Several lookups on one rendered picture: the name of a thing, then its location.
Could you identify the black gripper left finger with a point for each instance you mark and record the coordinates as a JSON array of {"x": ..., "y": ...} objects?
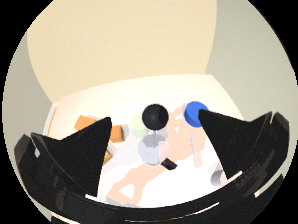
[{"x": 80, "y": 155}]

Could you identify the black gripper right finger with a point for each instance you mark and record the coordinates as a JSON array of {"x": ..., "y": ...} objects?
[{"x": 232, "y": 138}]

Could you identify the grey cylinder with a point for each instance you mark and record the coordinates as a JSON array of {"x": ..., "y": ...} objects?
[{"x": 218, "y": 178}]

